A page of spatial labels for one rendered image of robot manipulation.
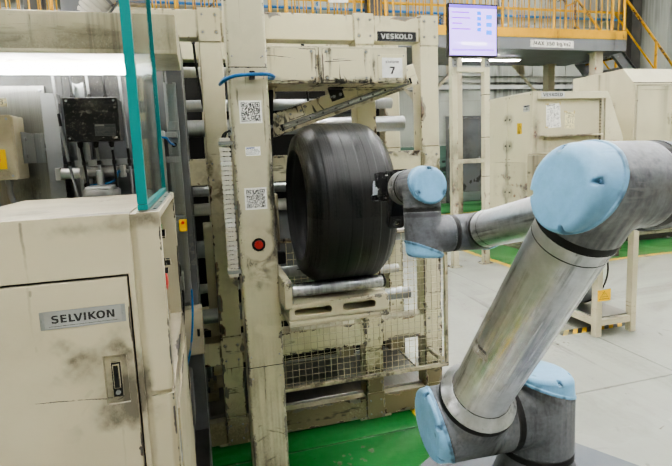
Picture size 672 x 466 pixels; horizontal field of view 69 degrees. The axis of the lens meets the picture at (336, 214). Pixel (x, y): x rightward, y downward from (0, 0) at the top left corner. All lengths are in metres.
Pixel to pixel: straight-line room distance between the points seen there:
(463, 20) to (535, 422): 5.03
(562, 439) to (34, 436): 1.04
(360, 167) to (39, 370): 1.02
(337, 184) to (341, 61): 0.66
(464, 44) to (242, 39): 4.24
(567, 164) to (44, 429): 1.02
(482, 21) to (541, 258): 5.26
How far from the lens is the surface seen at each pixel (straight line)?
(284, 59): 2.01
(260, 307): 1.77
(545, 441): 1.18
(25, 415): 1.16
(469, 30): 5.82
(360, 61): 2.08
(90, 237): 1.04
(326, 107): 2.16
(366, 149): 1.64
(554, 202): 0.69
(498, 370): 0.91
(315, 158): 1.60
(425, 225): 1.16
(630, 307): 4.15
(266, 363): 1.85
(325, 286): 1.72
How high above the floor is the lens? 1.37
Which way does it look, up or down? 7 degrees down
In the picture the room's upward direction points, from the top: 2 degrees counter-clockwise
